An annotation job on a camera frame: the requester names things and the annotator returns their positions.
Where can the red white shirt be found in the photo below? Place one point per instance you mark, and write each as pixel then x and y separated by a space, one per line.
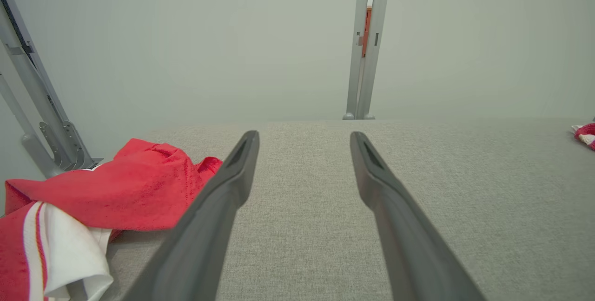
pixel 116 194

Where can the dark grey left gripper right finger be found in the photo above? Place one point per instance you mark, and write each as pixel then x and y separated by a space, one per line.
pixel 404 236

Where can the red white striped shorts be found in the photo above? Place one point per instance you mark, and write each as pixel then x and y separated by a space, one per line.
pixel 586 134

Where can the grey double metal post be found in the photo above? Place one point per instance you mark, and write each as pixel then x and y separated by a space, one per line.
pixel 355 59

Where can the grey slanted metal frame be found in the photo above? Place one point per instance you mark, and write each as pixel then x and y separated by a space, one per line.
pixel 42 106

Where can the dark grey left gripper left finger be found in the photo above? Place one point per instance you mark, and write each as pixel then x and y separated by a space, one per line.
pixel 209 226

